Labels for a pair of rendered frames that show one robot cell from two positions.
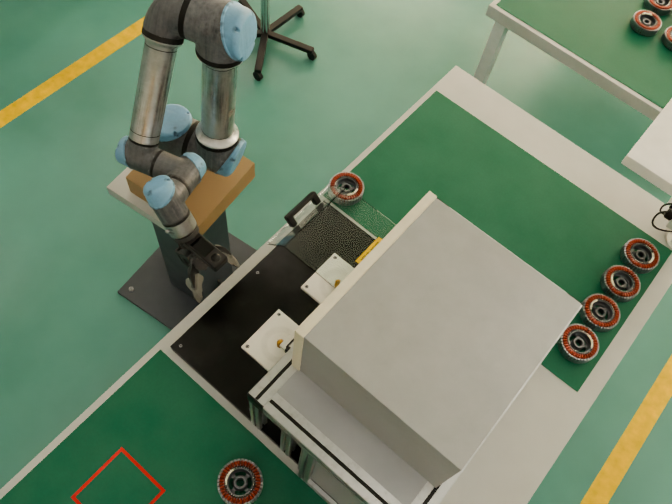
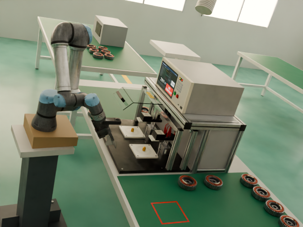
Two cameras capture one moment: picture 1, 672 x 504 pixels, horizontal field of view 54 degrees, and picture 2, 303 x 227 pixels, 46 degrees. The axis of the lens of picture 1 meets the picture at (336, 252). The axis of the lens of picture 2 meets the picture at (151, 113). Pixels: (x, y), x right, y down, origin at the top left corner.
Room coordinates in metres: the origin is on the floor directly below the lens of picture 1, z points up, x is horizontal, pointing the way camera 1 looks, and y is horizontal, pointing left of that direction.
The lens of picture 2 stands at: (-0.43, 1.82, 1.95)
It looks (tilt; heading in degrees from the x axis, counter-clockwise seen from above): 24 degrees down; 302
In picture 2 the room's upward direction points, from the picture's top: 15 degrees clockwise
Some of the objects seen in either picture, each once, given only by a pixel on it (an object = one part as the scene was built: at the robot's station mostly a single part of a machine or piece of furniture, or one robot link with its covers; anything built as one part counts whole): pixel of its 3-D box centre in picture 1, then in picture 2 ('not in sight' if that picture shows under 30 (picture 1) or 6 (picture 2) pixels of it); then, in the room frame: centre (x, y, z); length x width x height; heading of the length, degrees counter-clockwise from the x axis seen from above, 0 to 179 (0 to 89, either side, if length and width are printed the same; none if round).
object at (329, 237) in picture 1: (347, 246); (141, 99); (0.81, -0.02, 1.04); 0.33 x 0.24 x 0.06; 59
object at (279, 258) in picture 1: (313, 320); (139, 143); (0.71, 0.03, 0.76); 0.64 x 0.47 x 0.02; 149
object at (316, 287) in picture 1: (337, 286); (131, 132); (0.82, -0.02, 0.78); 0.15 x 0.15 x 0.01; 59
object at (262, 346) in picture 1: (280, 345); (143, 151); (0.61, 0.10, 0.78); 0.15 x 0.15 x 0.01; 59
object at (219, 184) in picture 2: not in sight; (213, 182); (0.14, -0.03, 0.77); 0.11 x 0.11 x 0.04
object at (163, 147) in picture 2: not in sight; (164, 148); (0.54, -0.02, 0.80); 0.08 x 0.05 x 0.06; 149
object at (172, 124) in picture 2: not in sight; (159, 109); (0.66, -0.05, 1.03); 0.62 x 0.01 x 0.03; 149
